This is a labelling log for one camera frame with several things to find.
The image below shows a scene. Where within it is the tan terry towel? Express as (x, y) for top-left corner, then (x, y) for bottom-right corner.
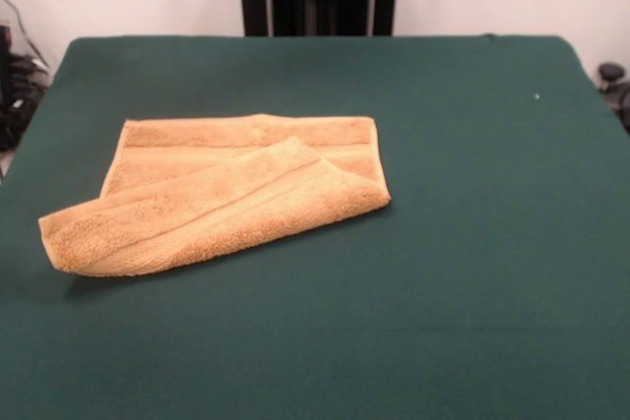
(37, 113), (393, 278)

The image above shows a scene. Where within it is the dark green table cloth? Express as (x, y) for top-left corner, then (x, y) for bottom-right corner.
(0, 33), (630, 420)

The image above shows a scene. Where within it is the pedestal leg with caster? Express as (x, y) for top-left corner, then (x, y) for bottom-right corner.
(0, 53), (51, 151)
(597, 61), (630, 135)

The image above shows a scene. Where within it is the thin grey cable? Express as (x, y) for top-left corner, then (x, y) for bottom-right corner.
(0, 0), (51, 68)

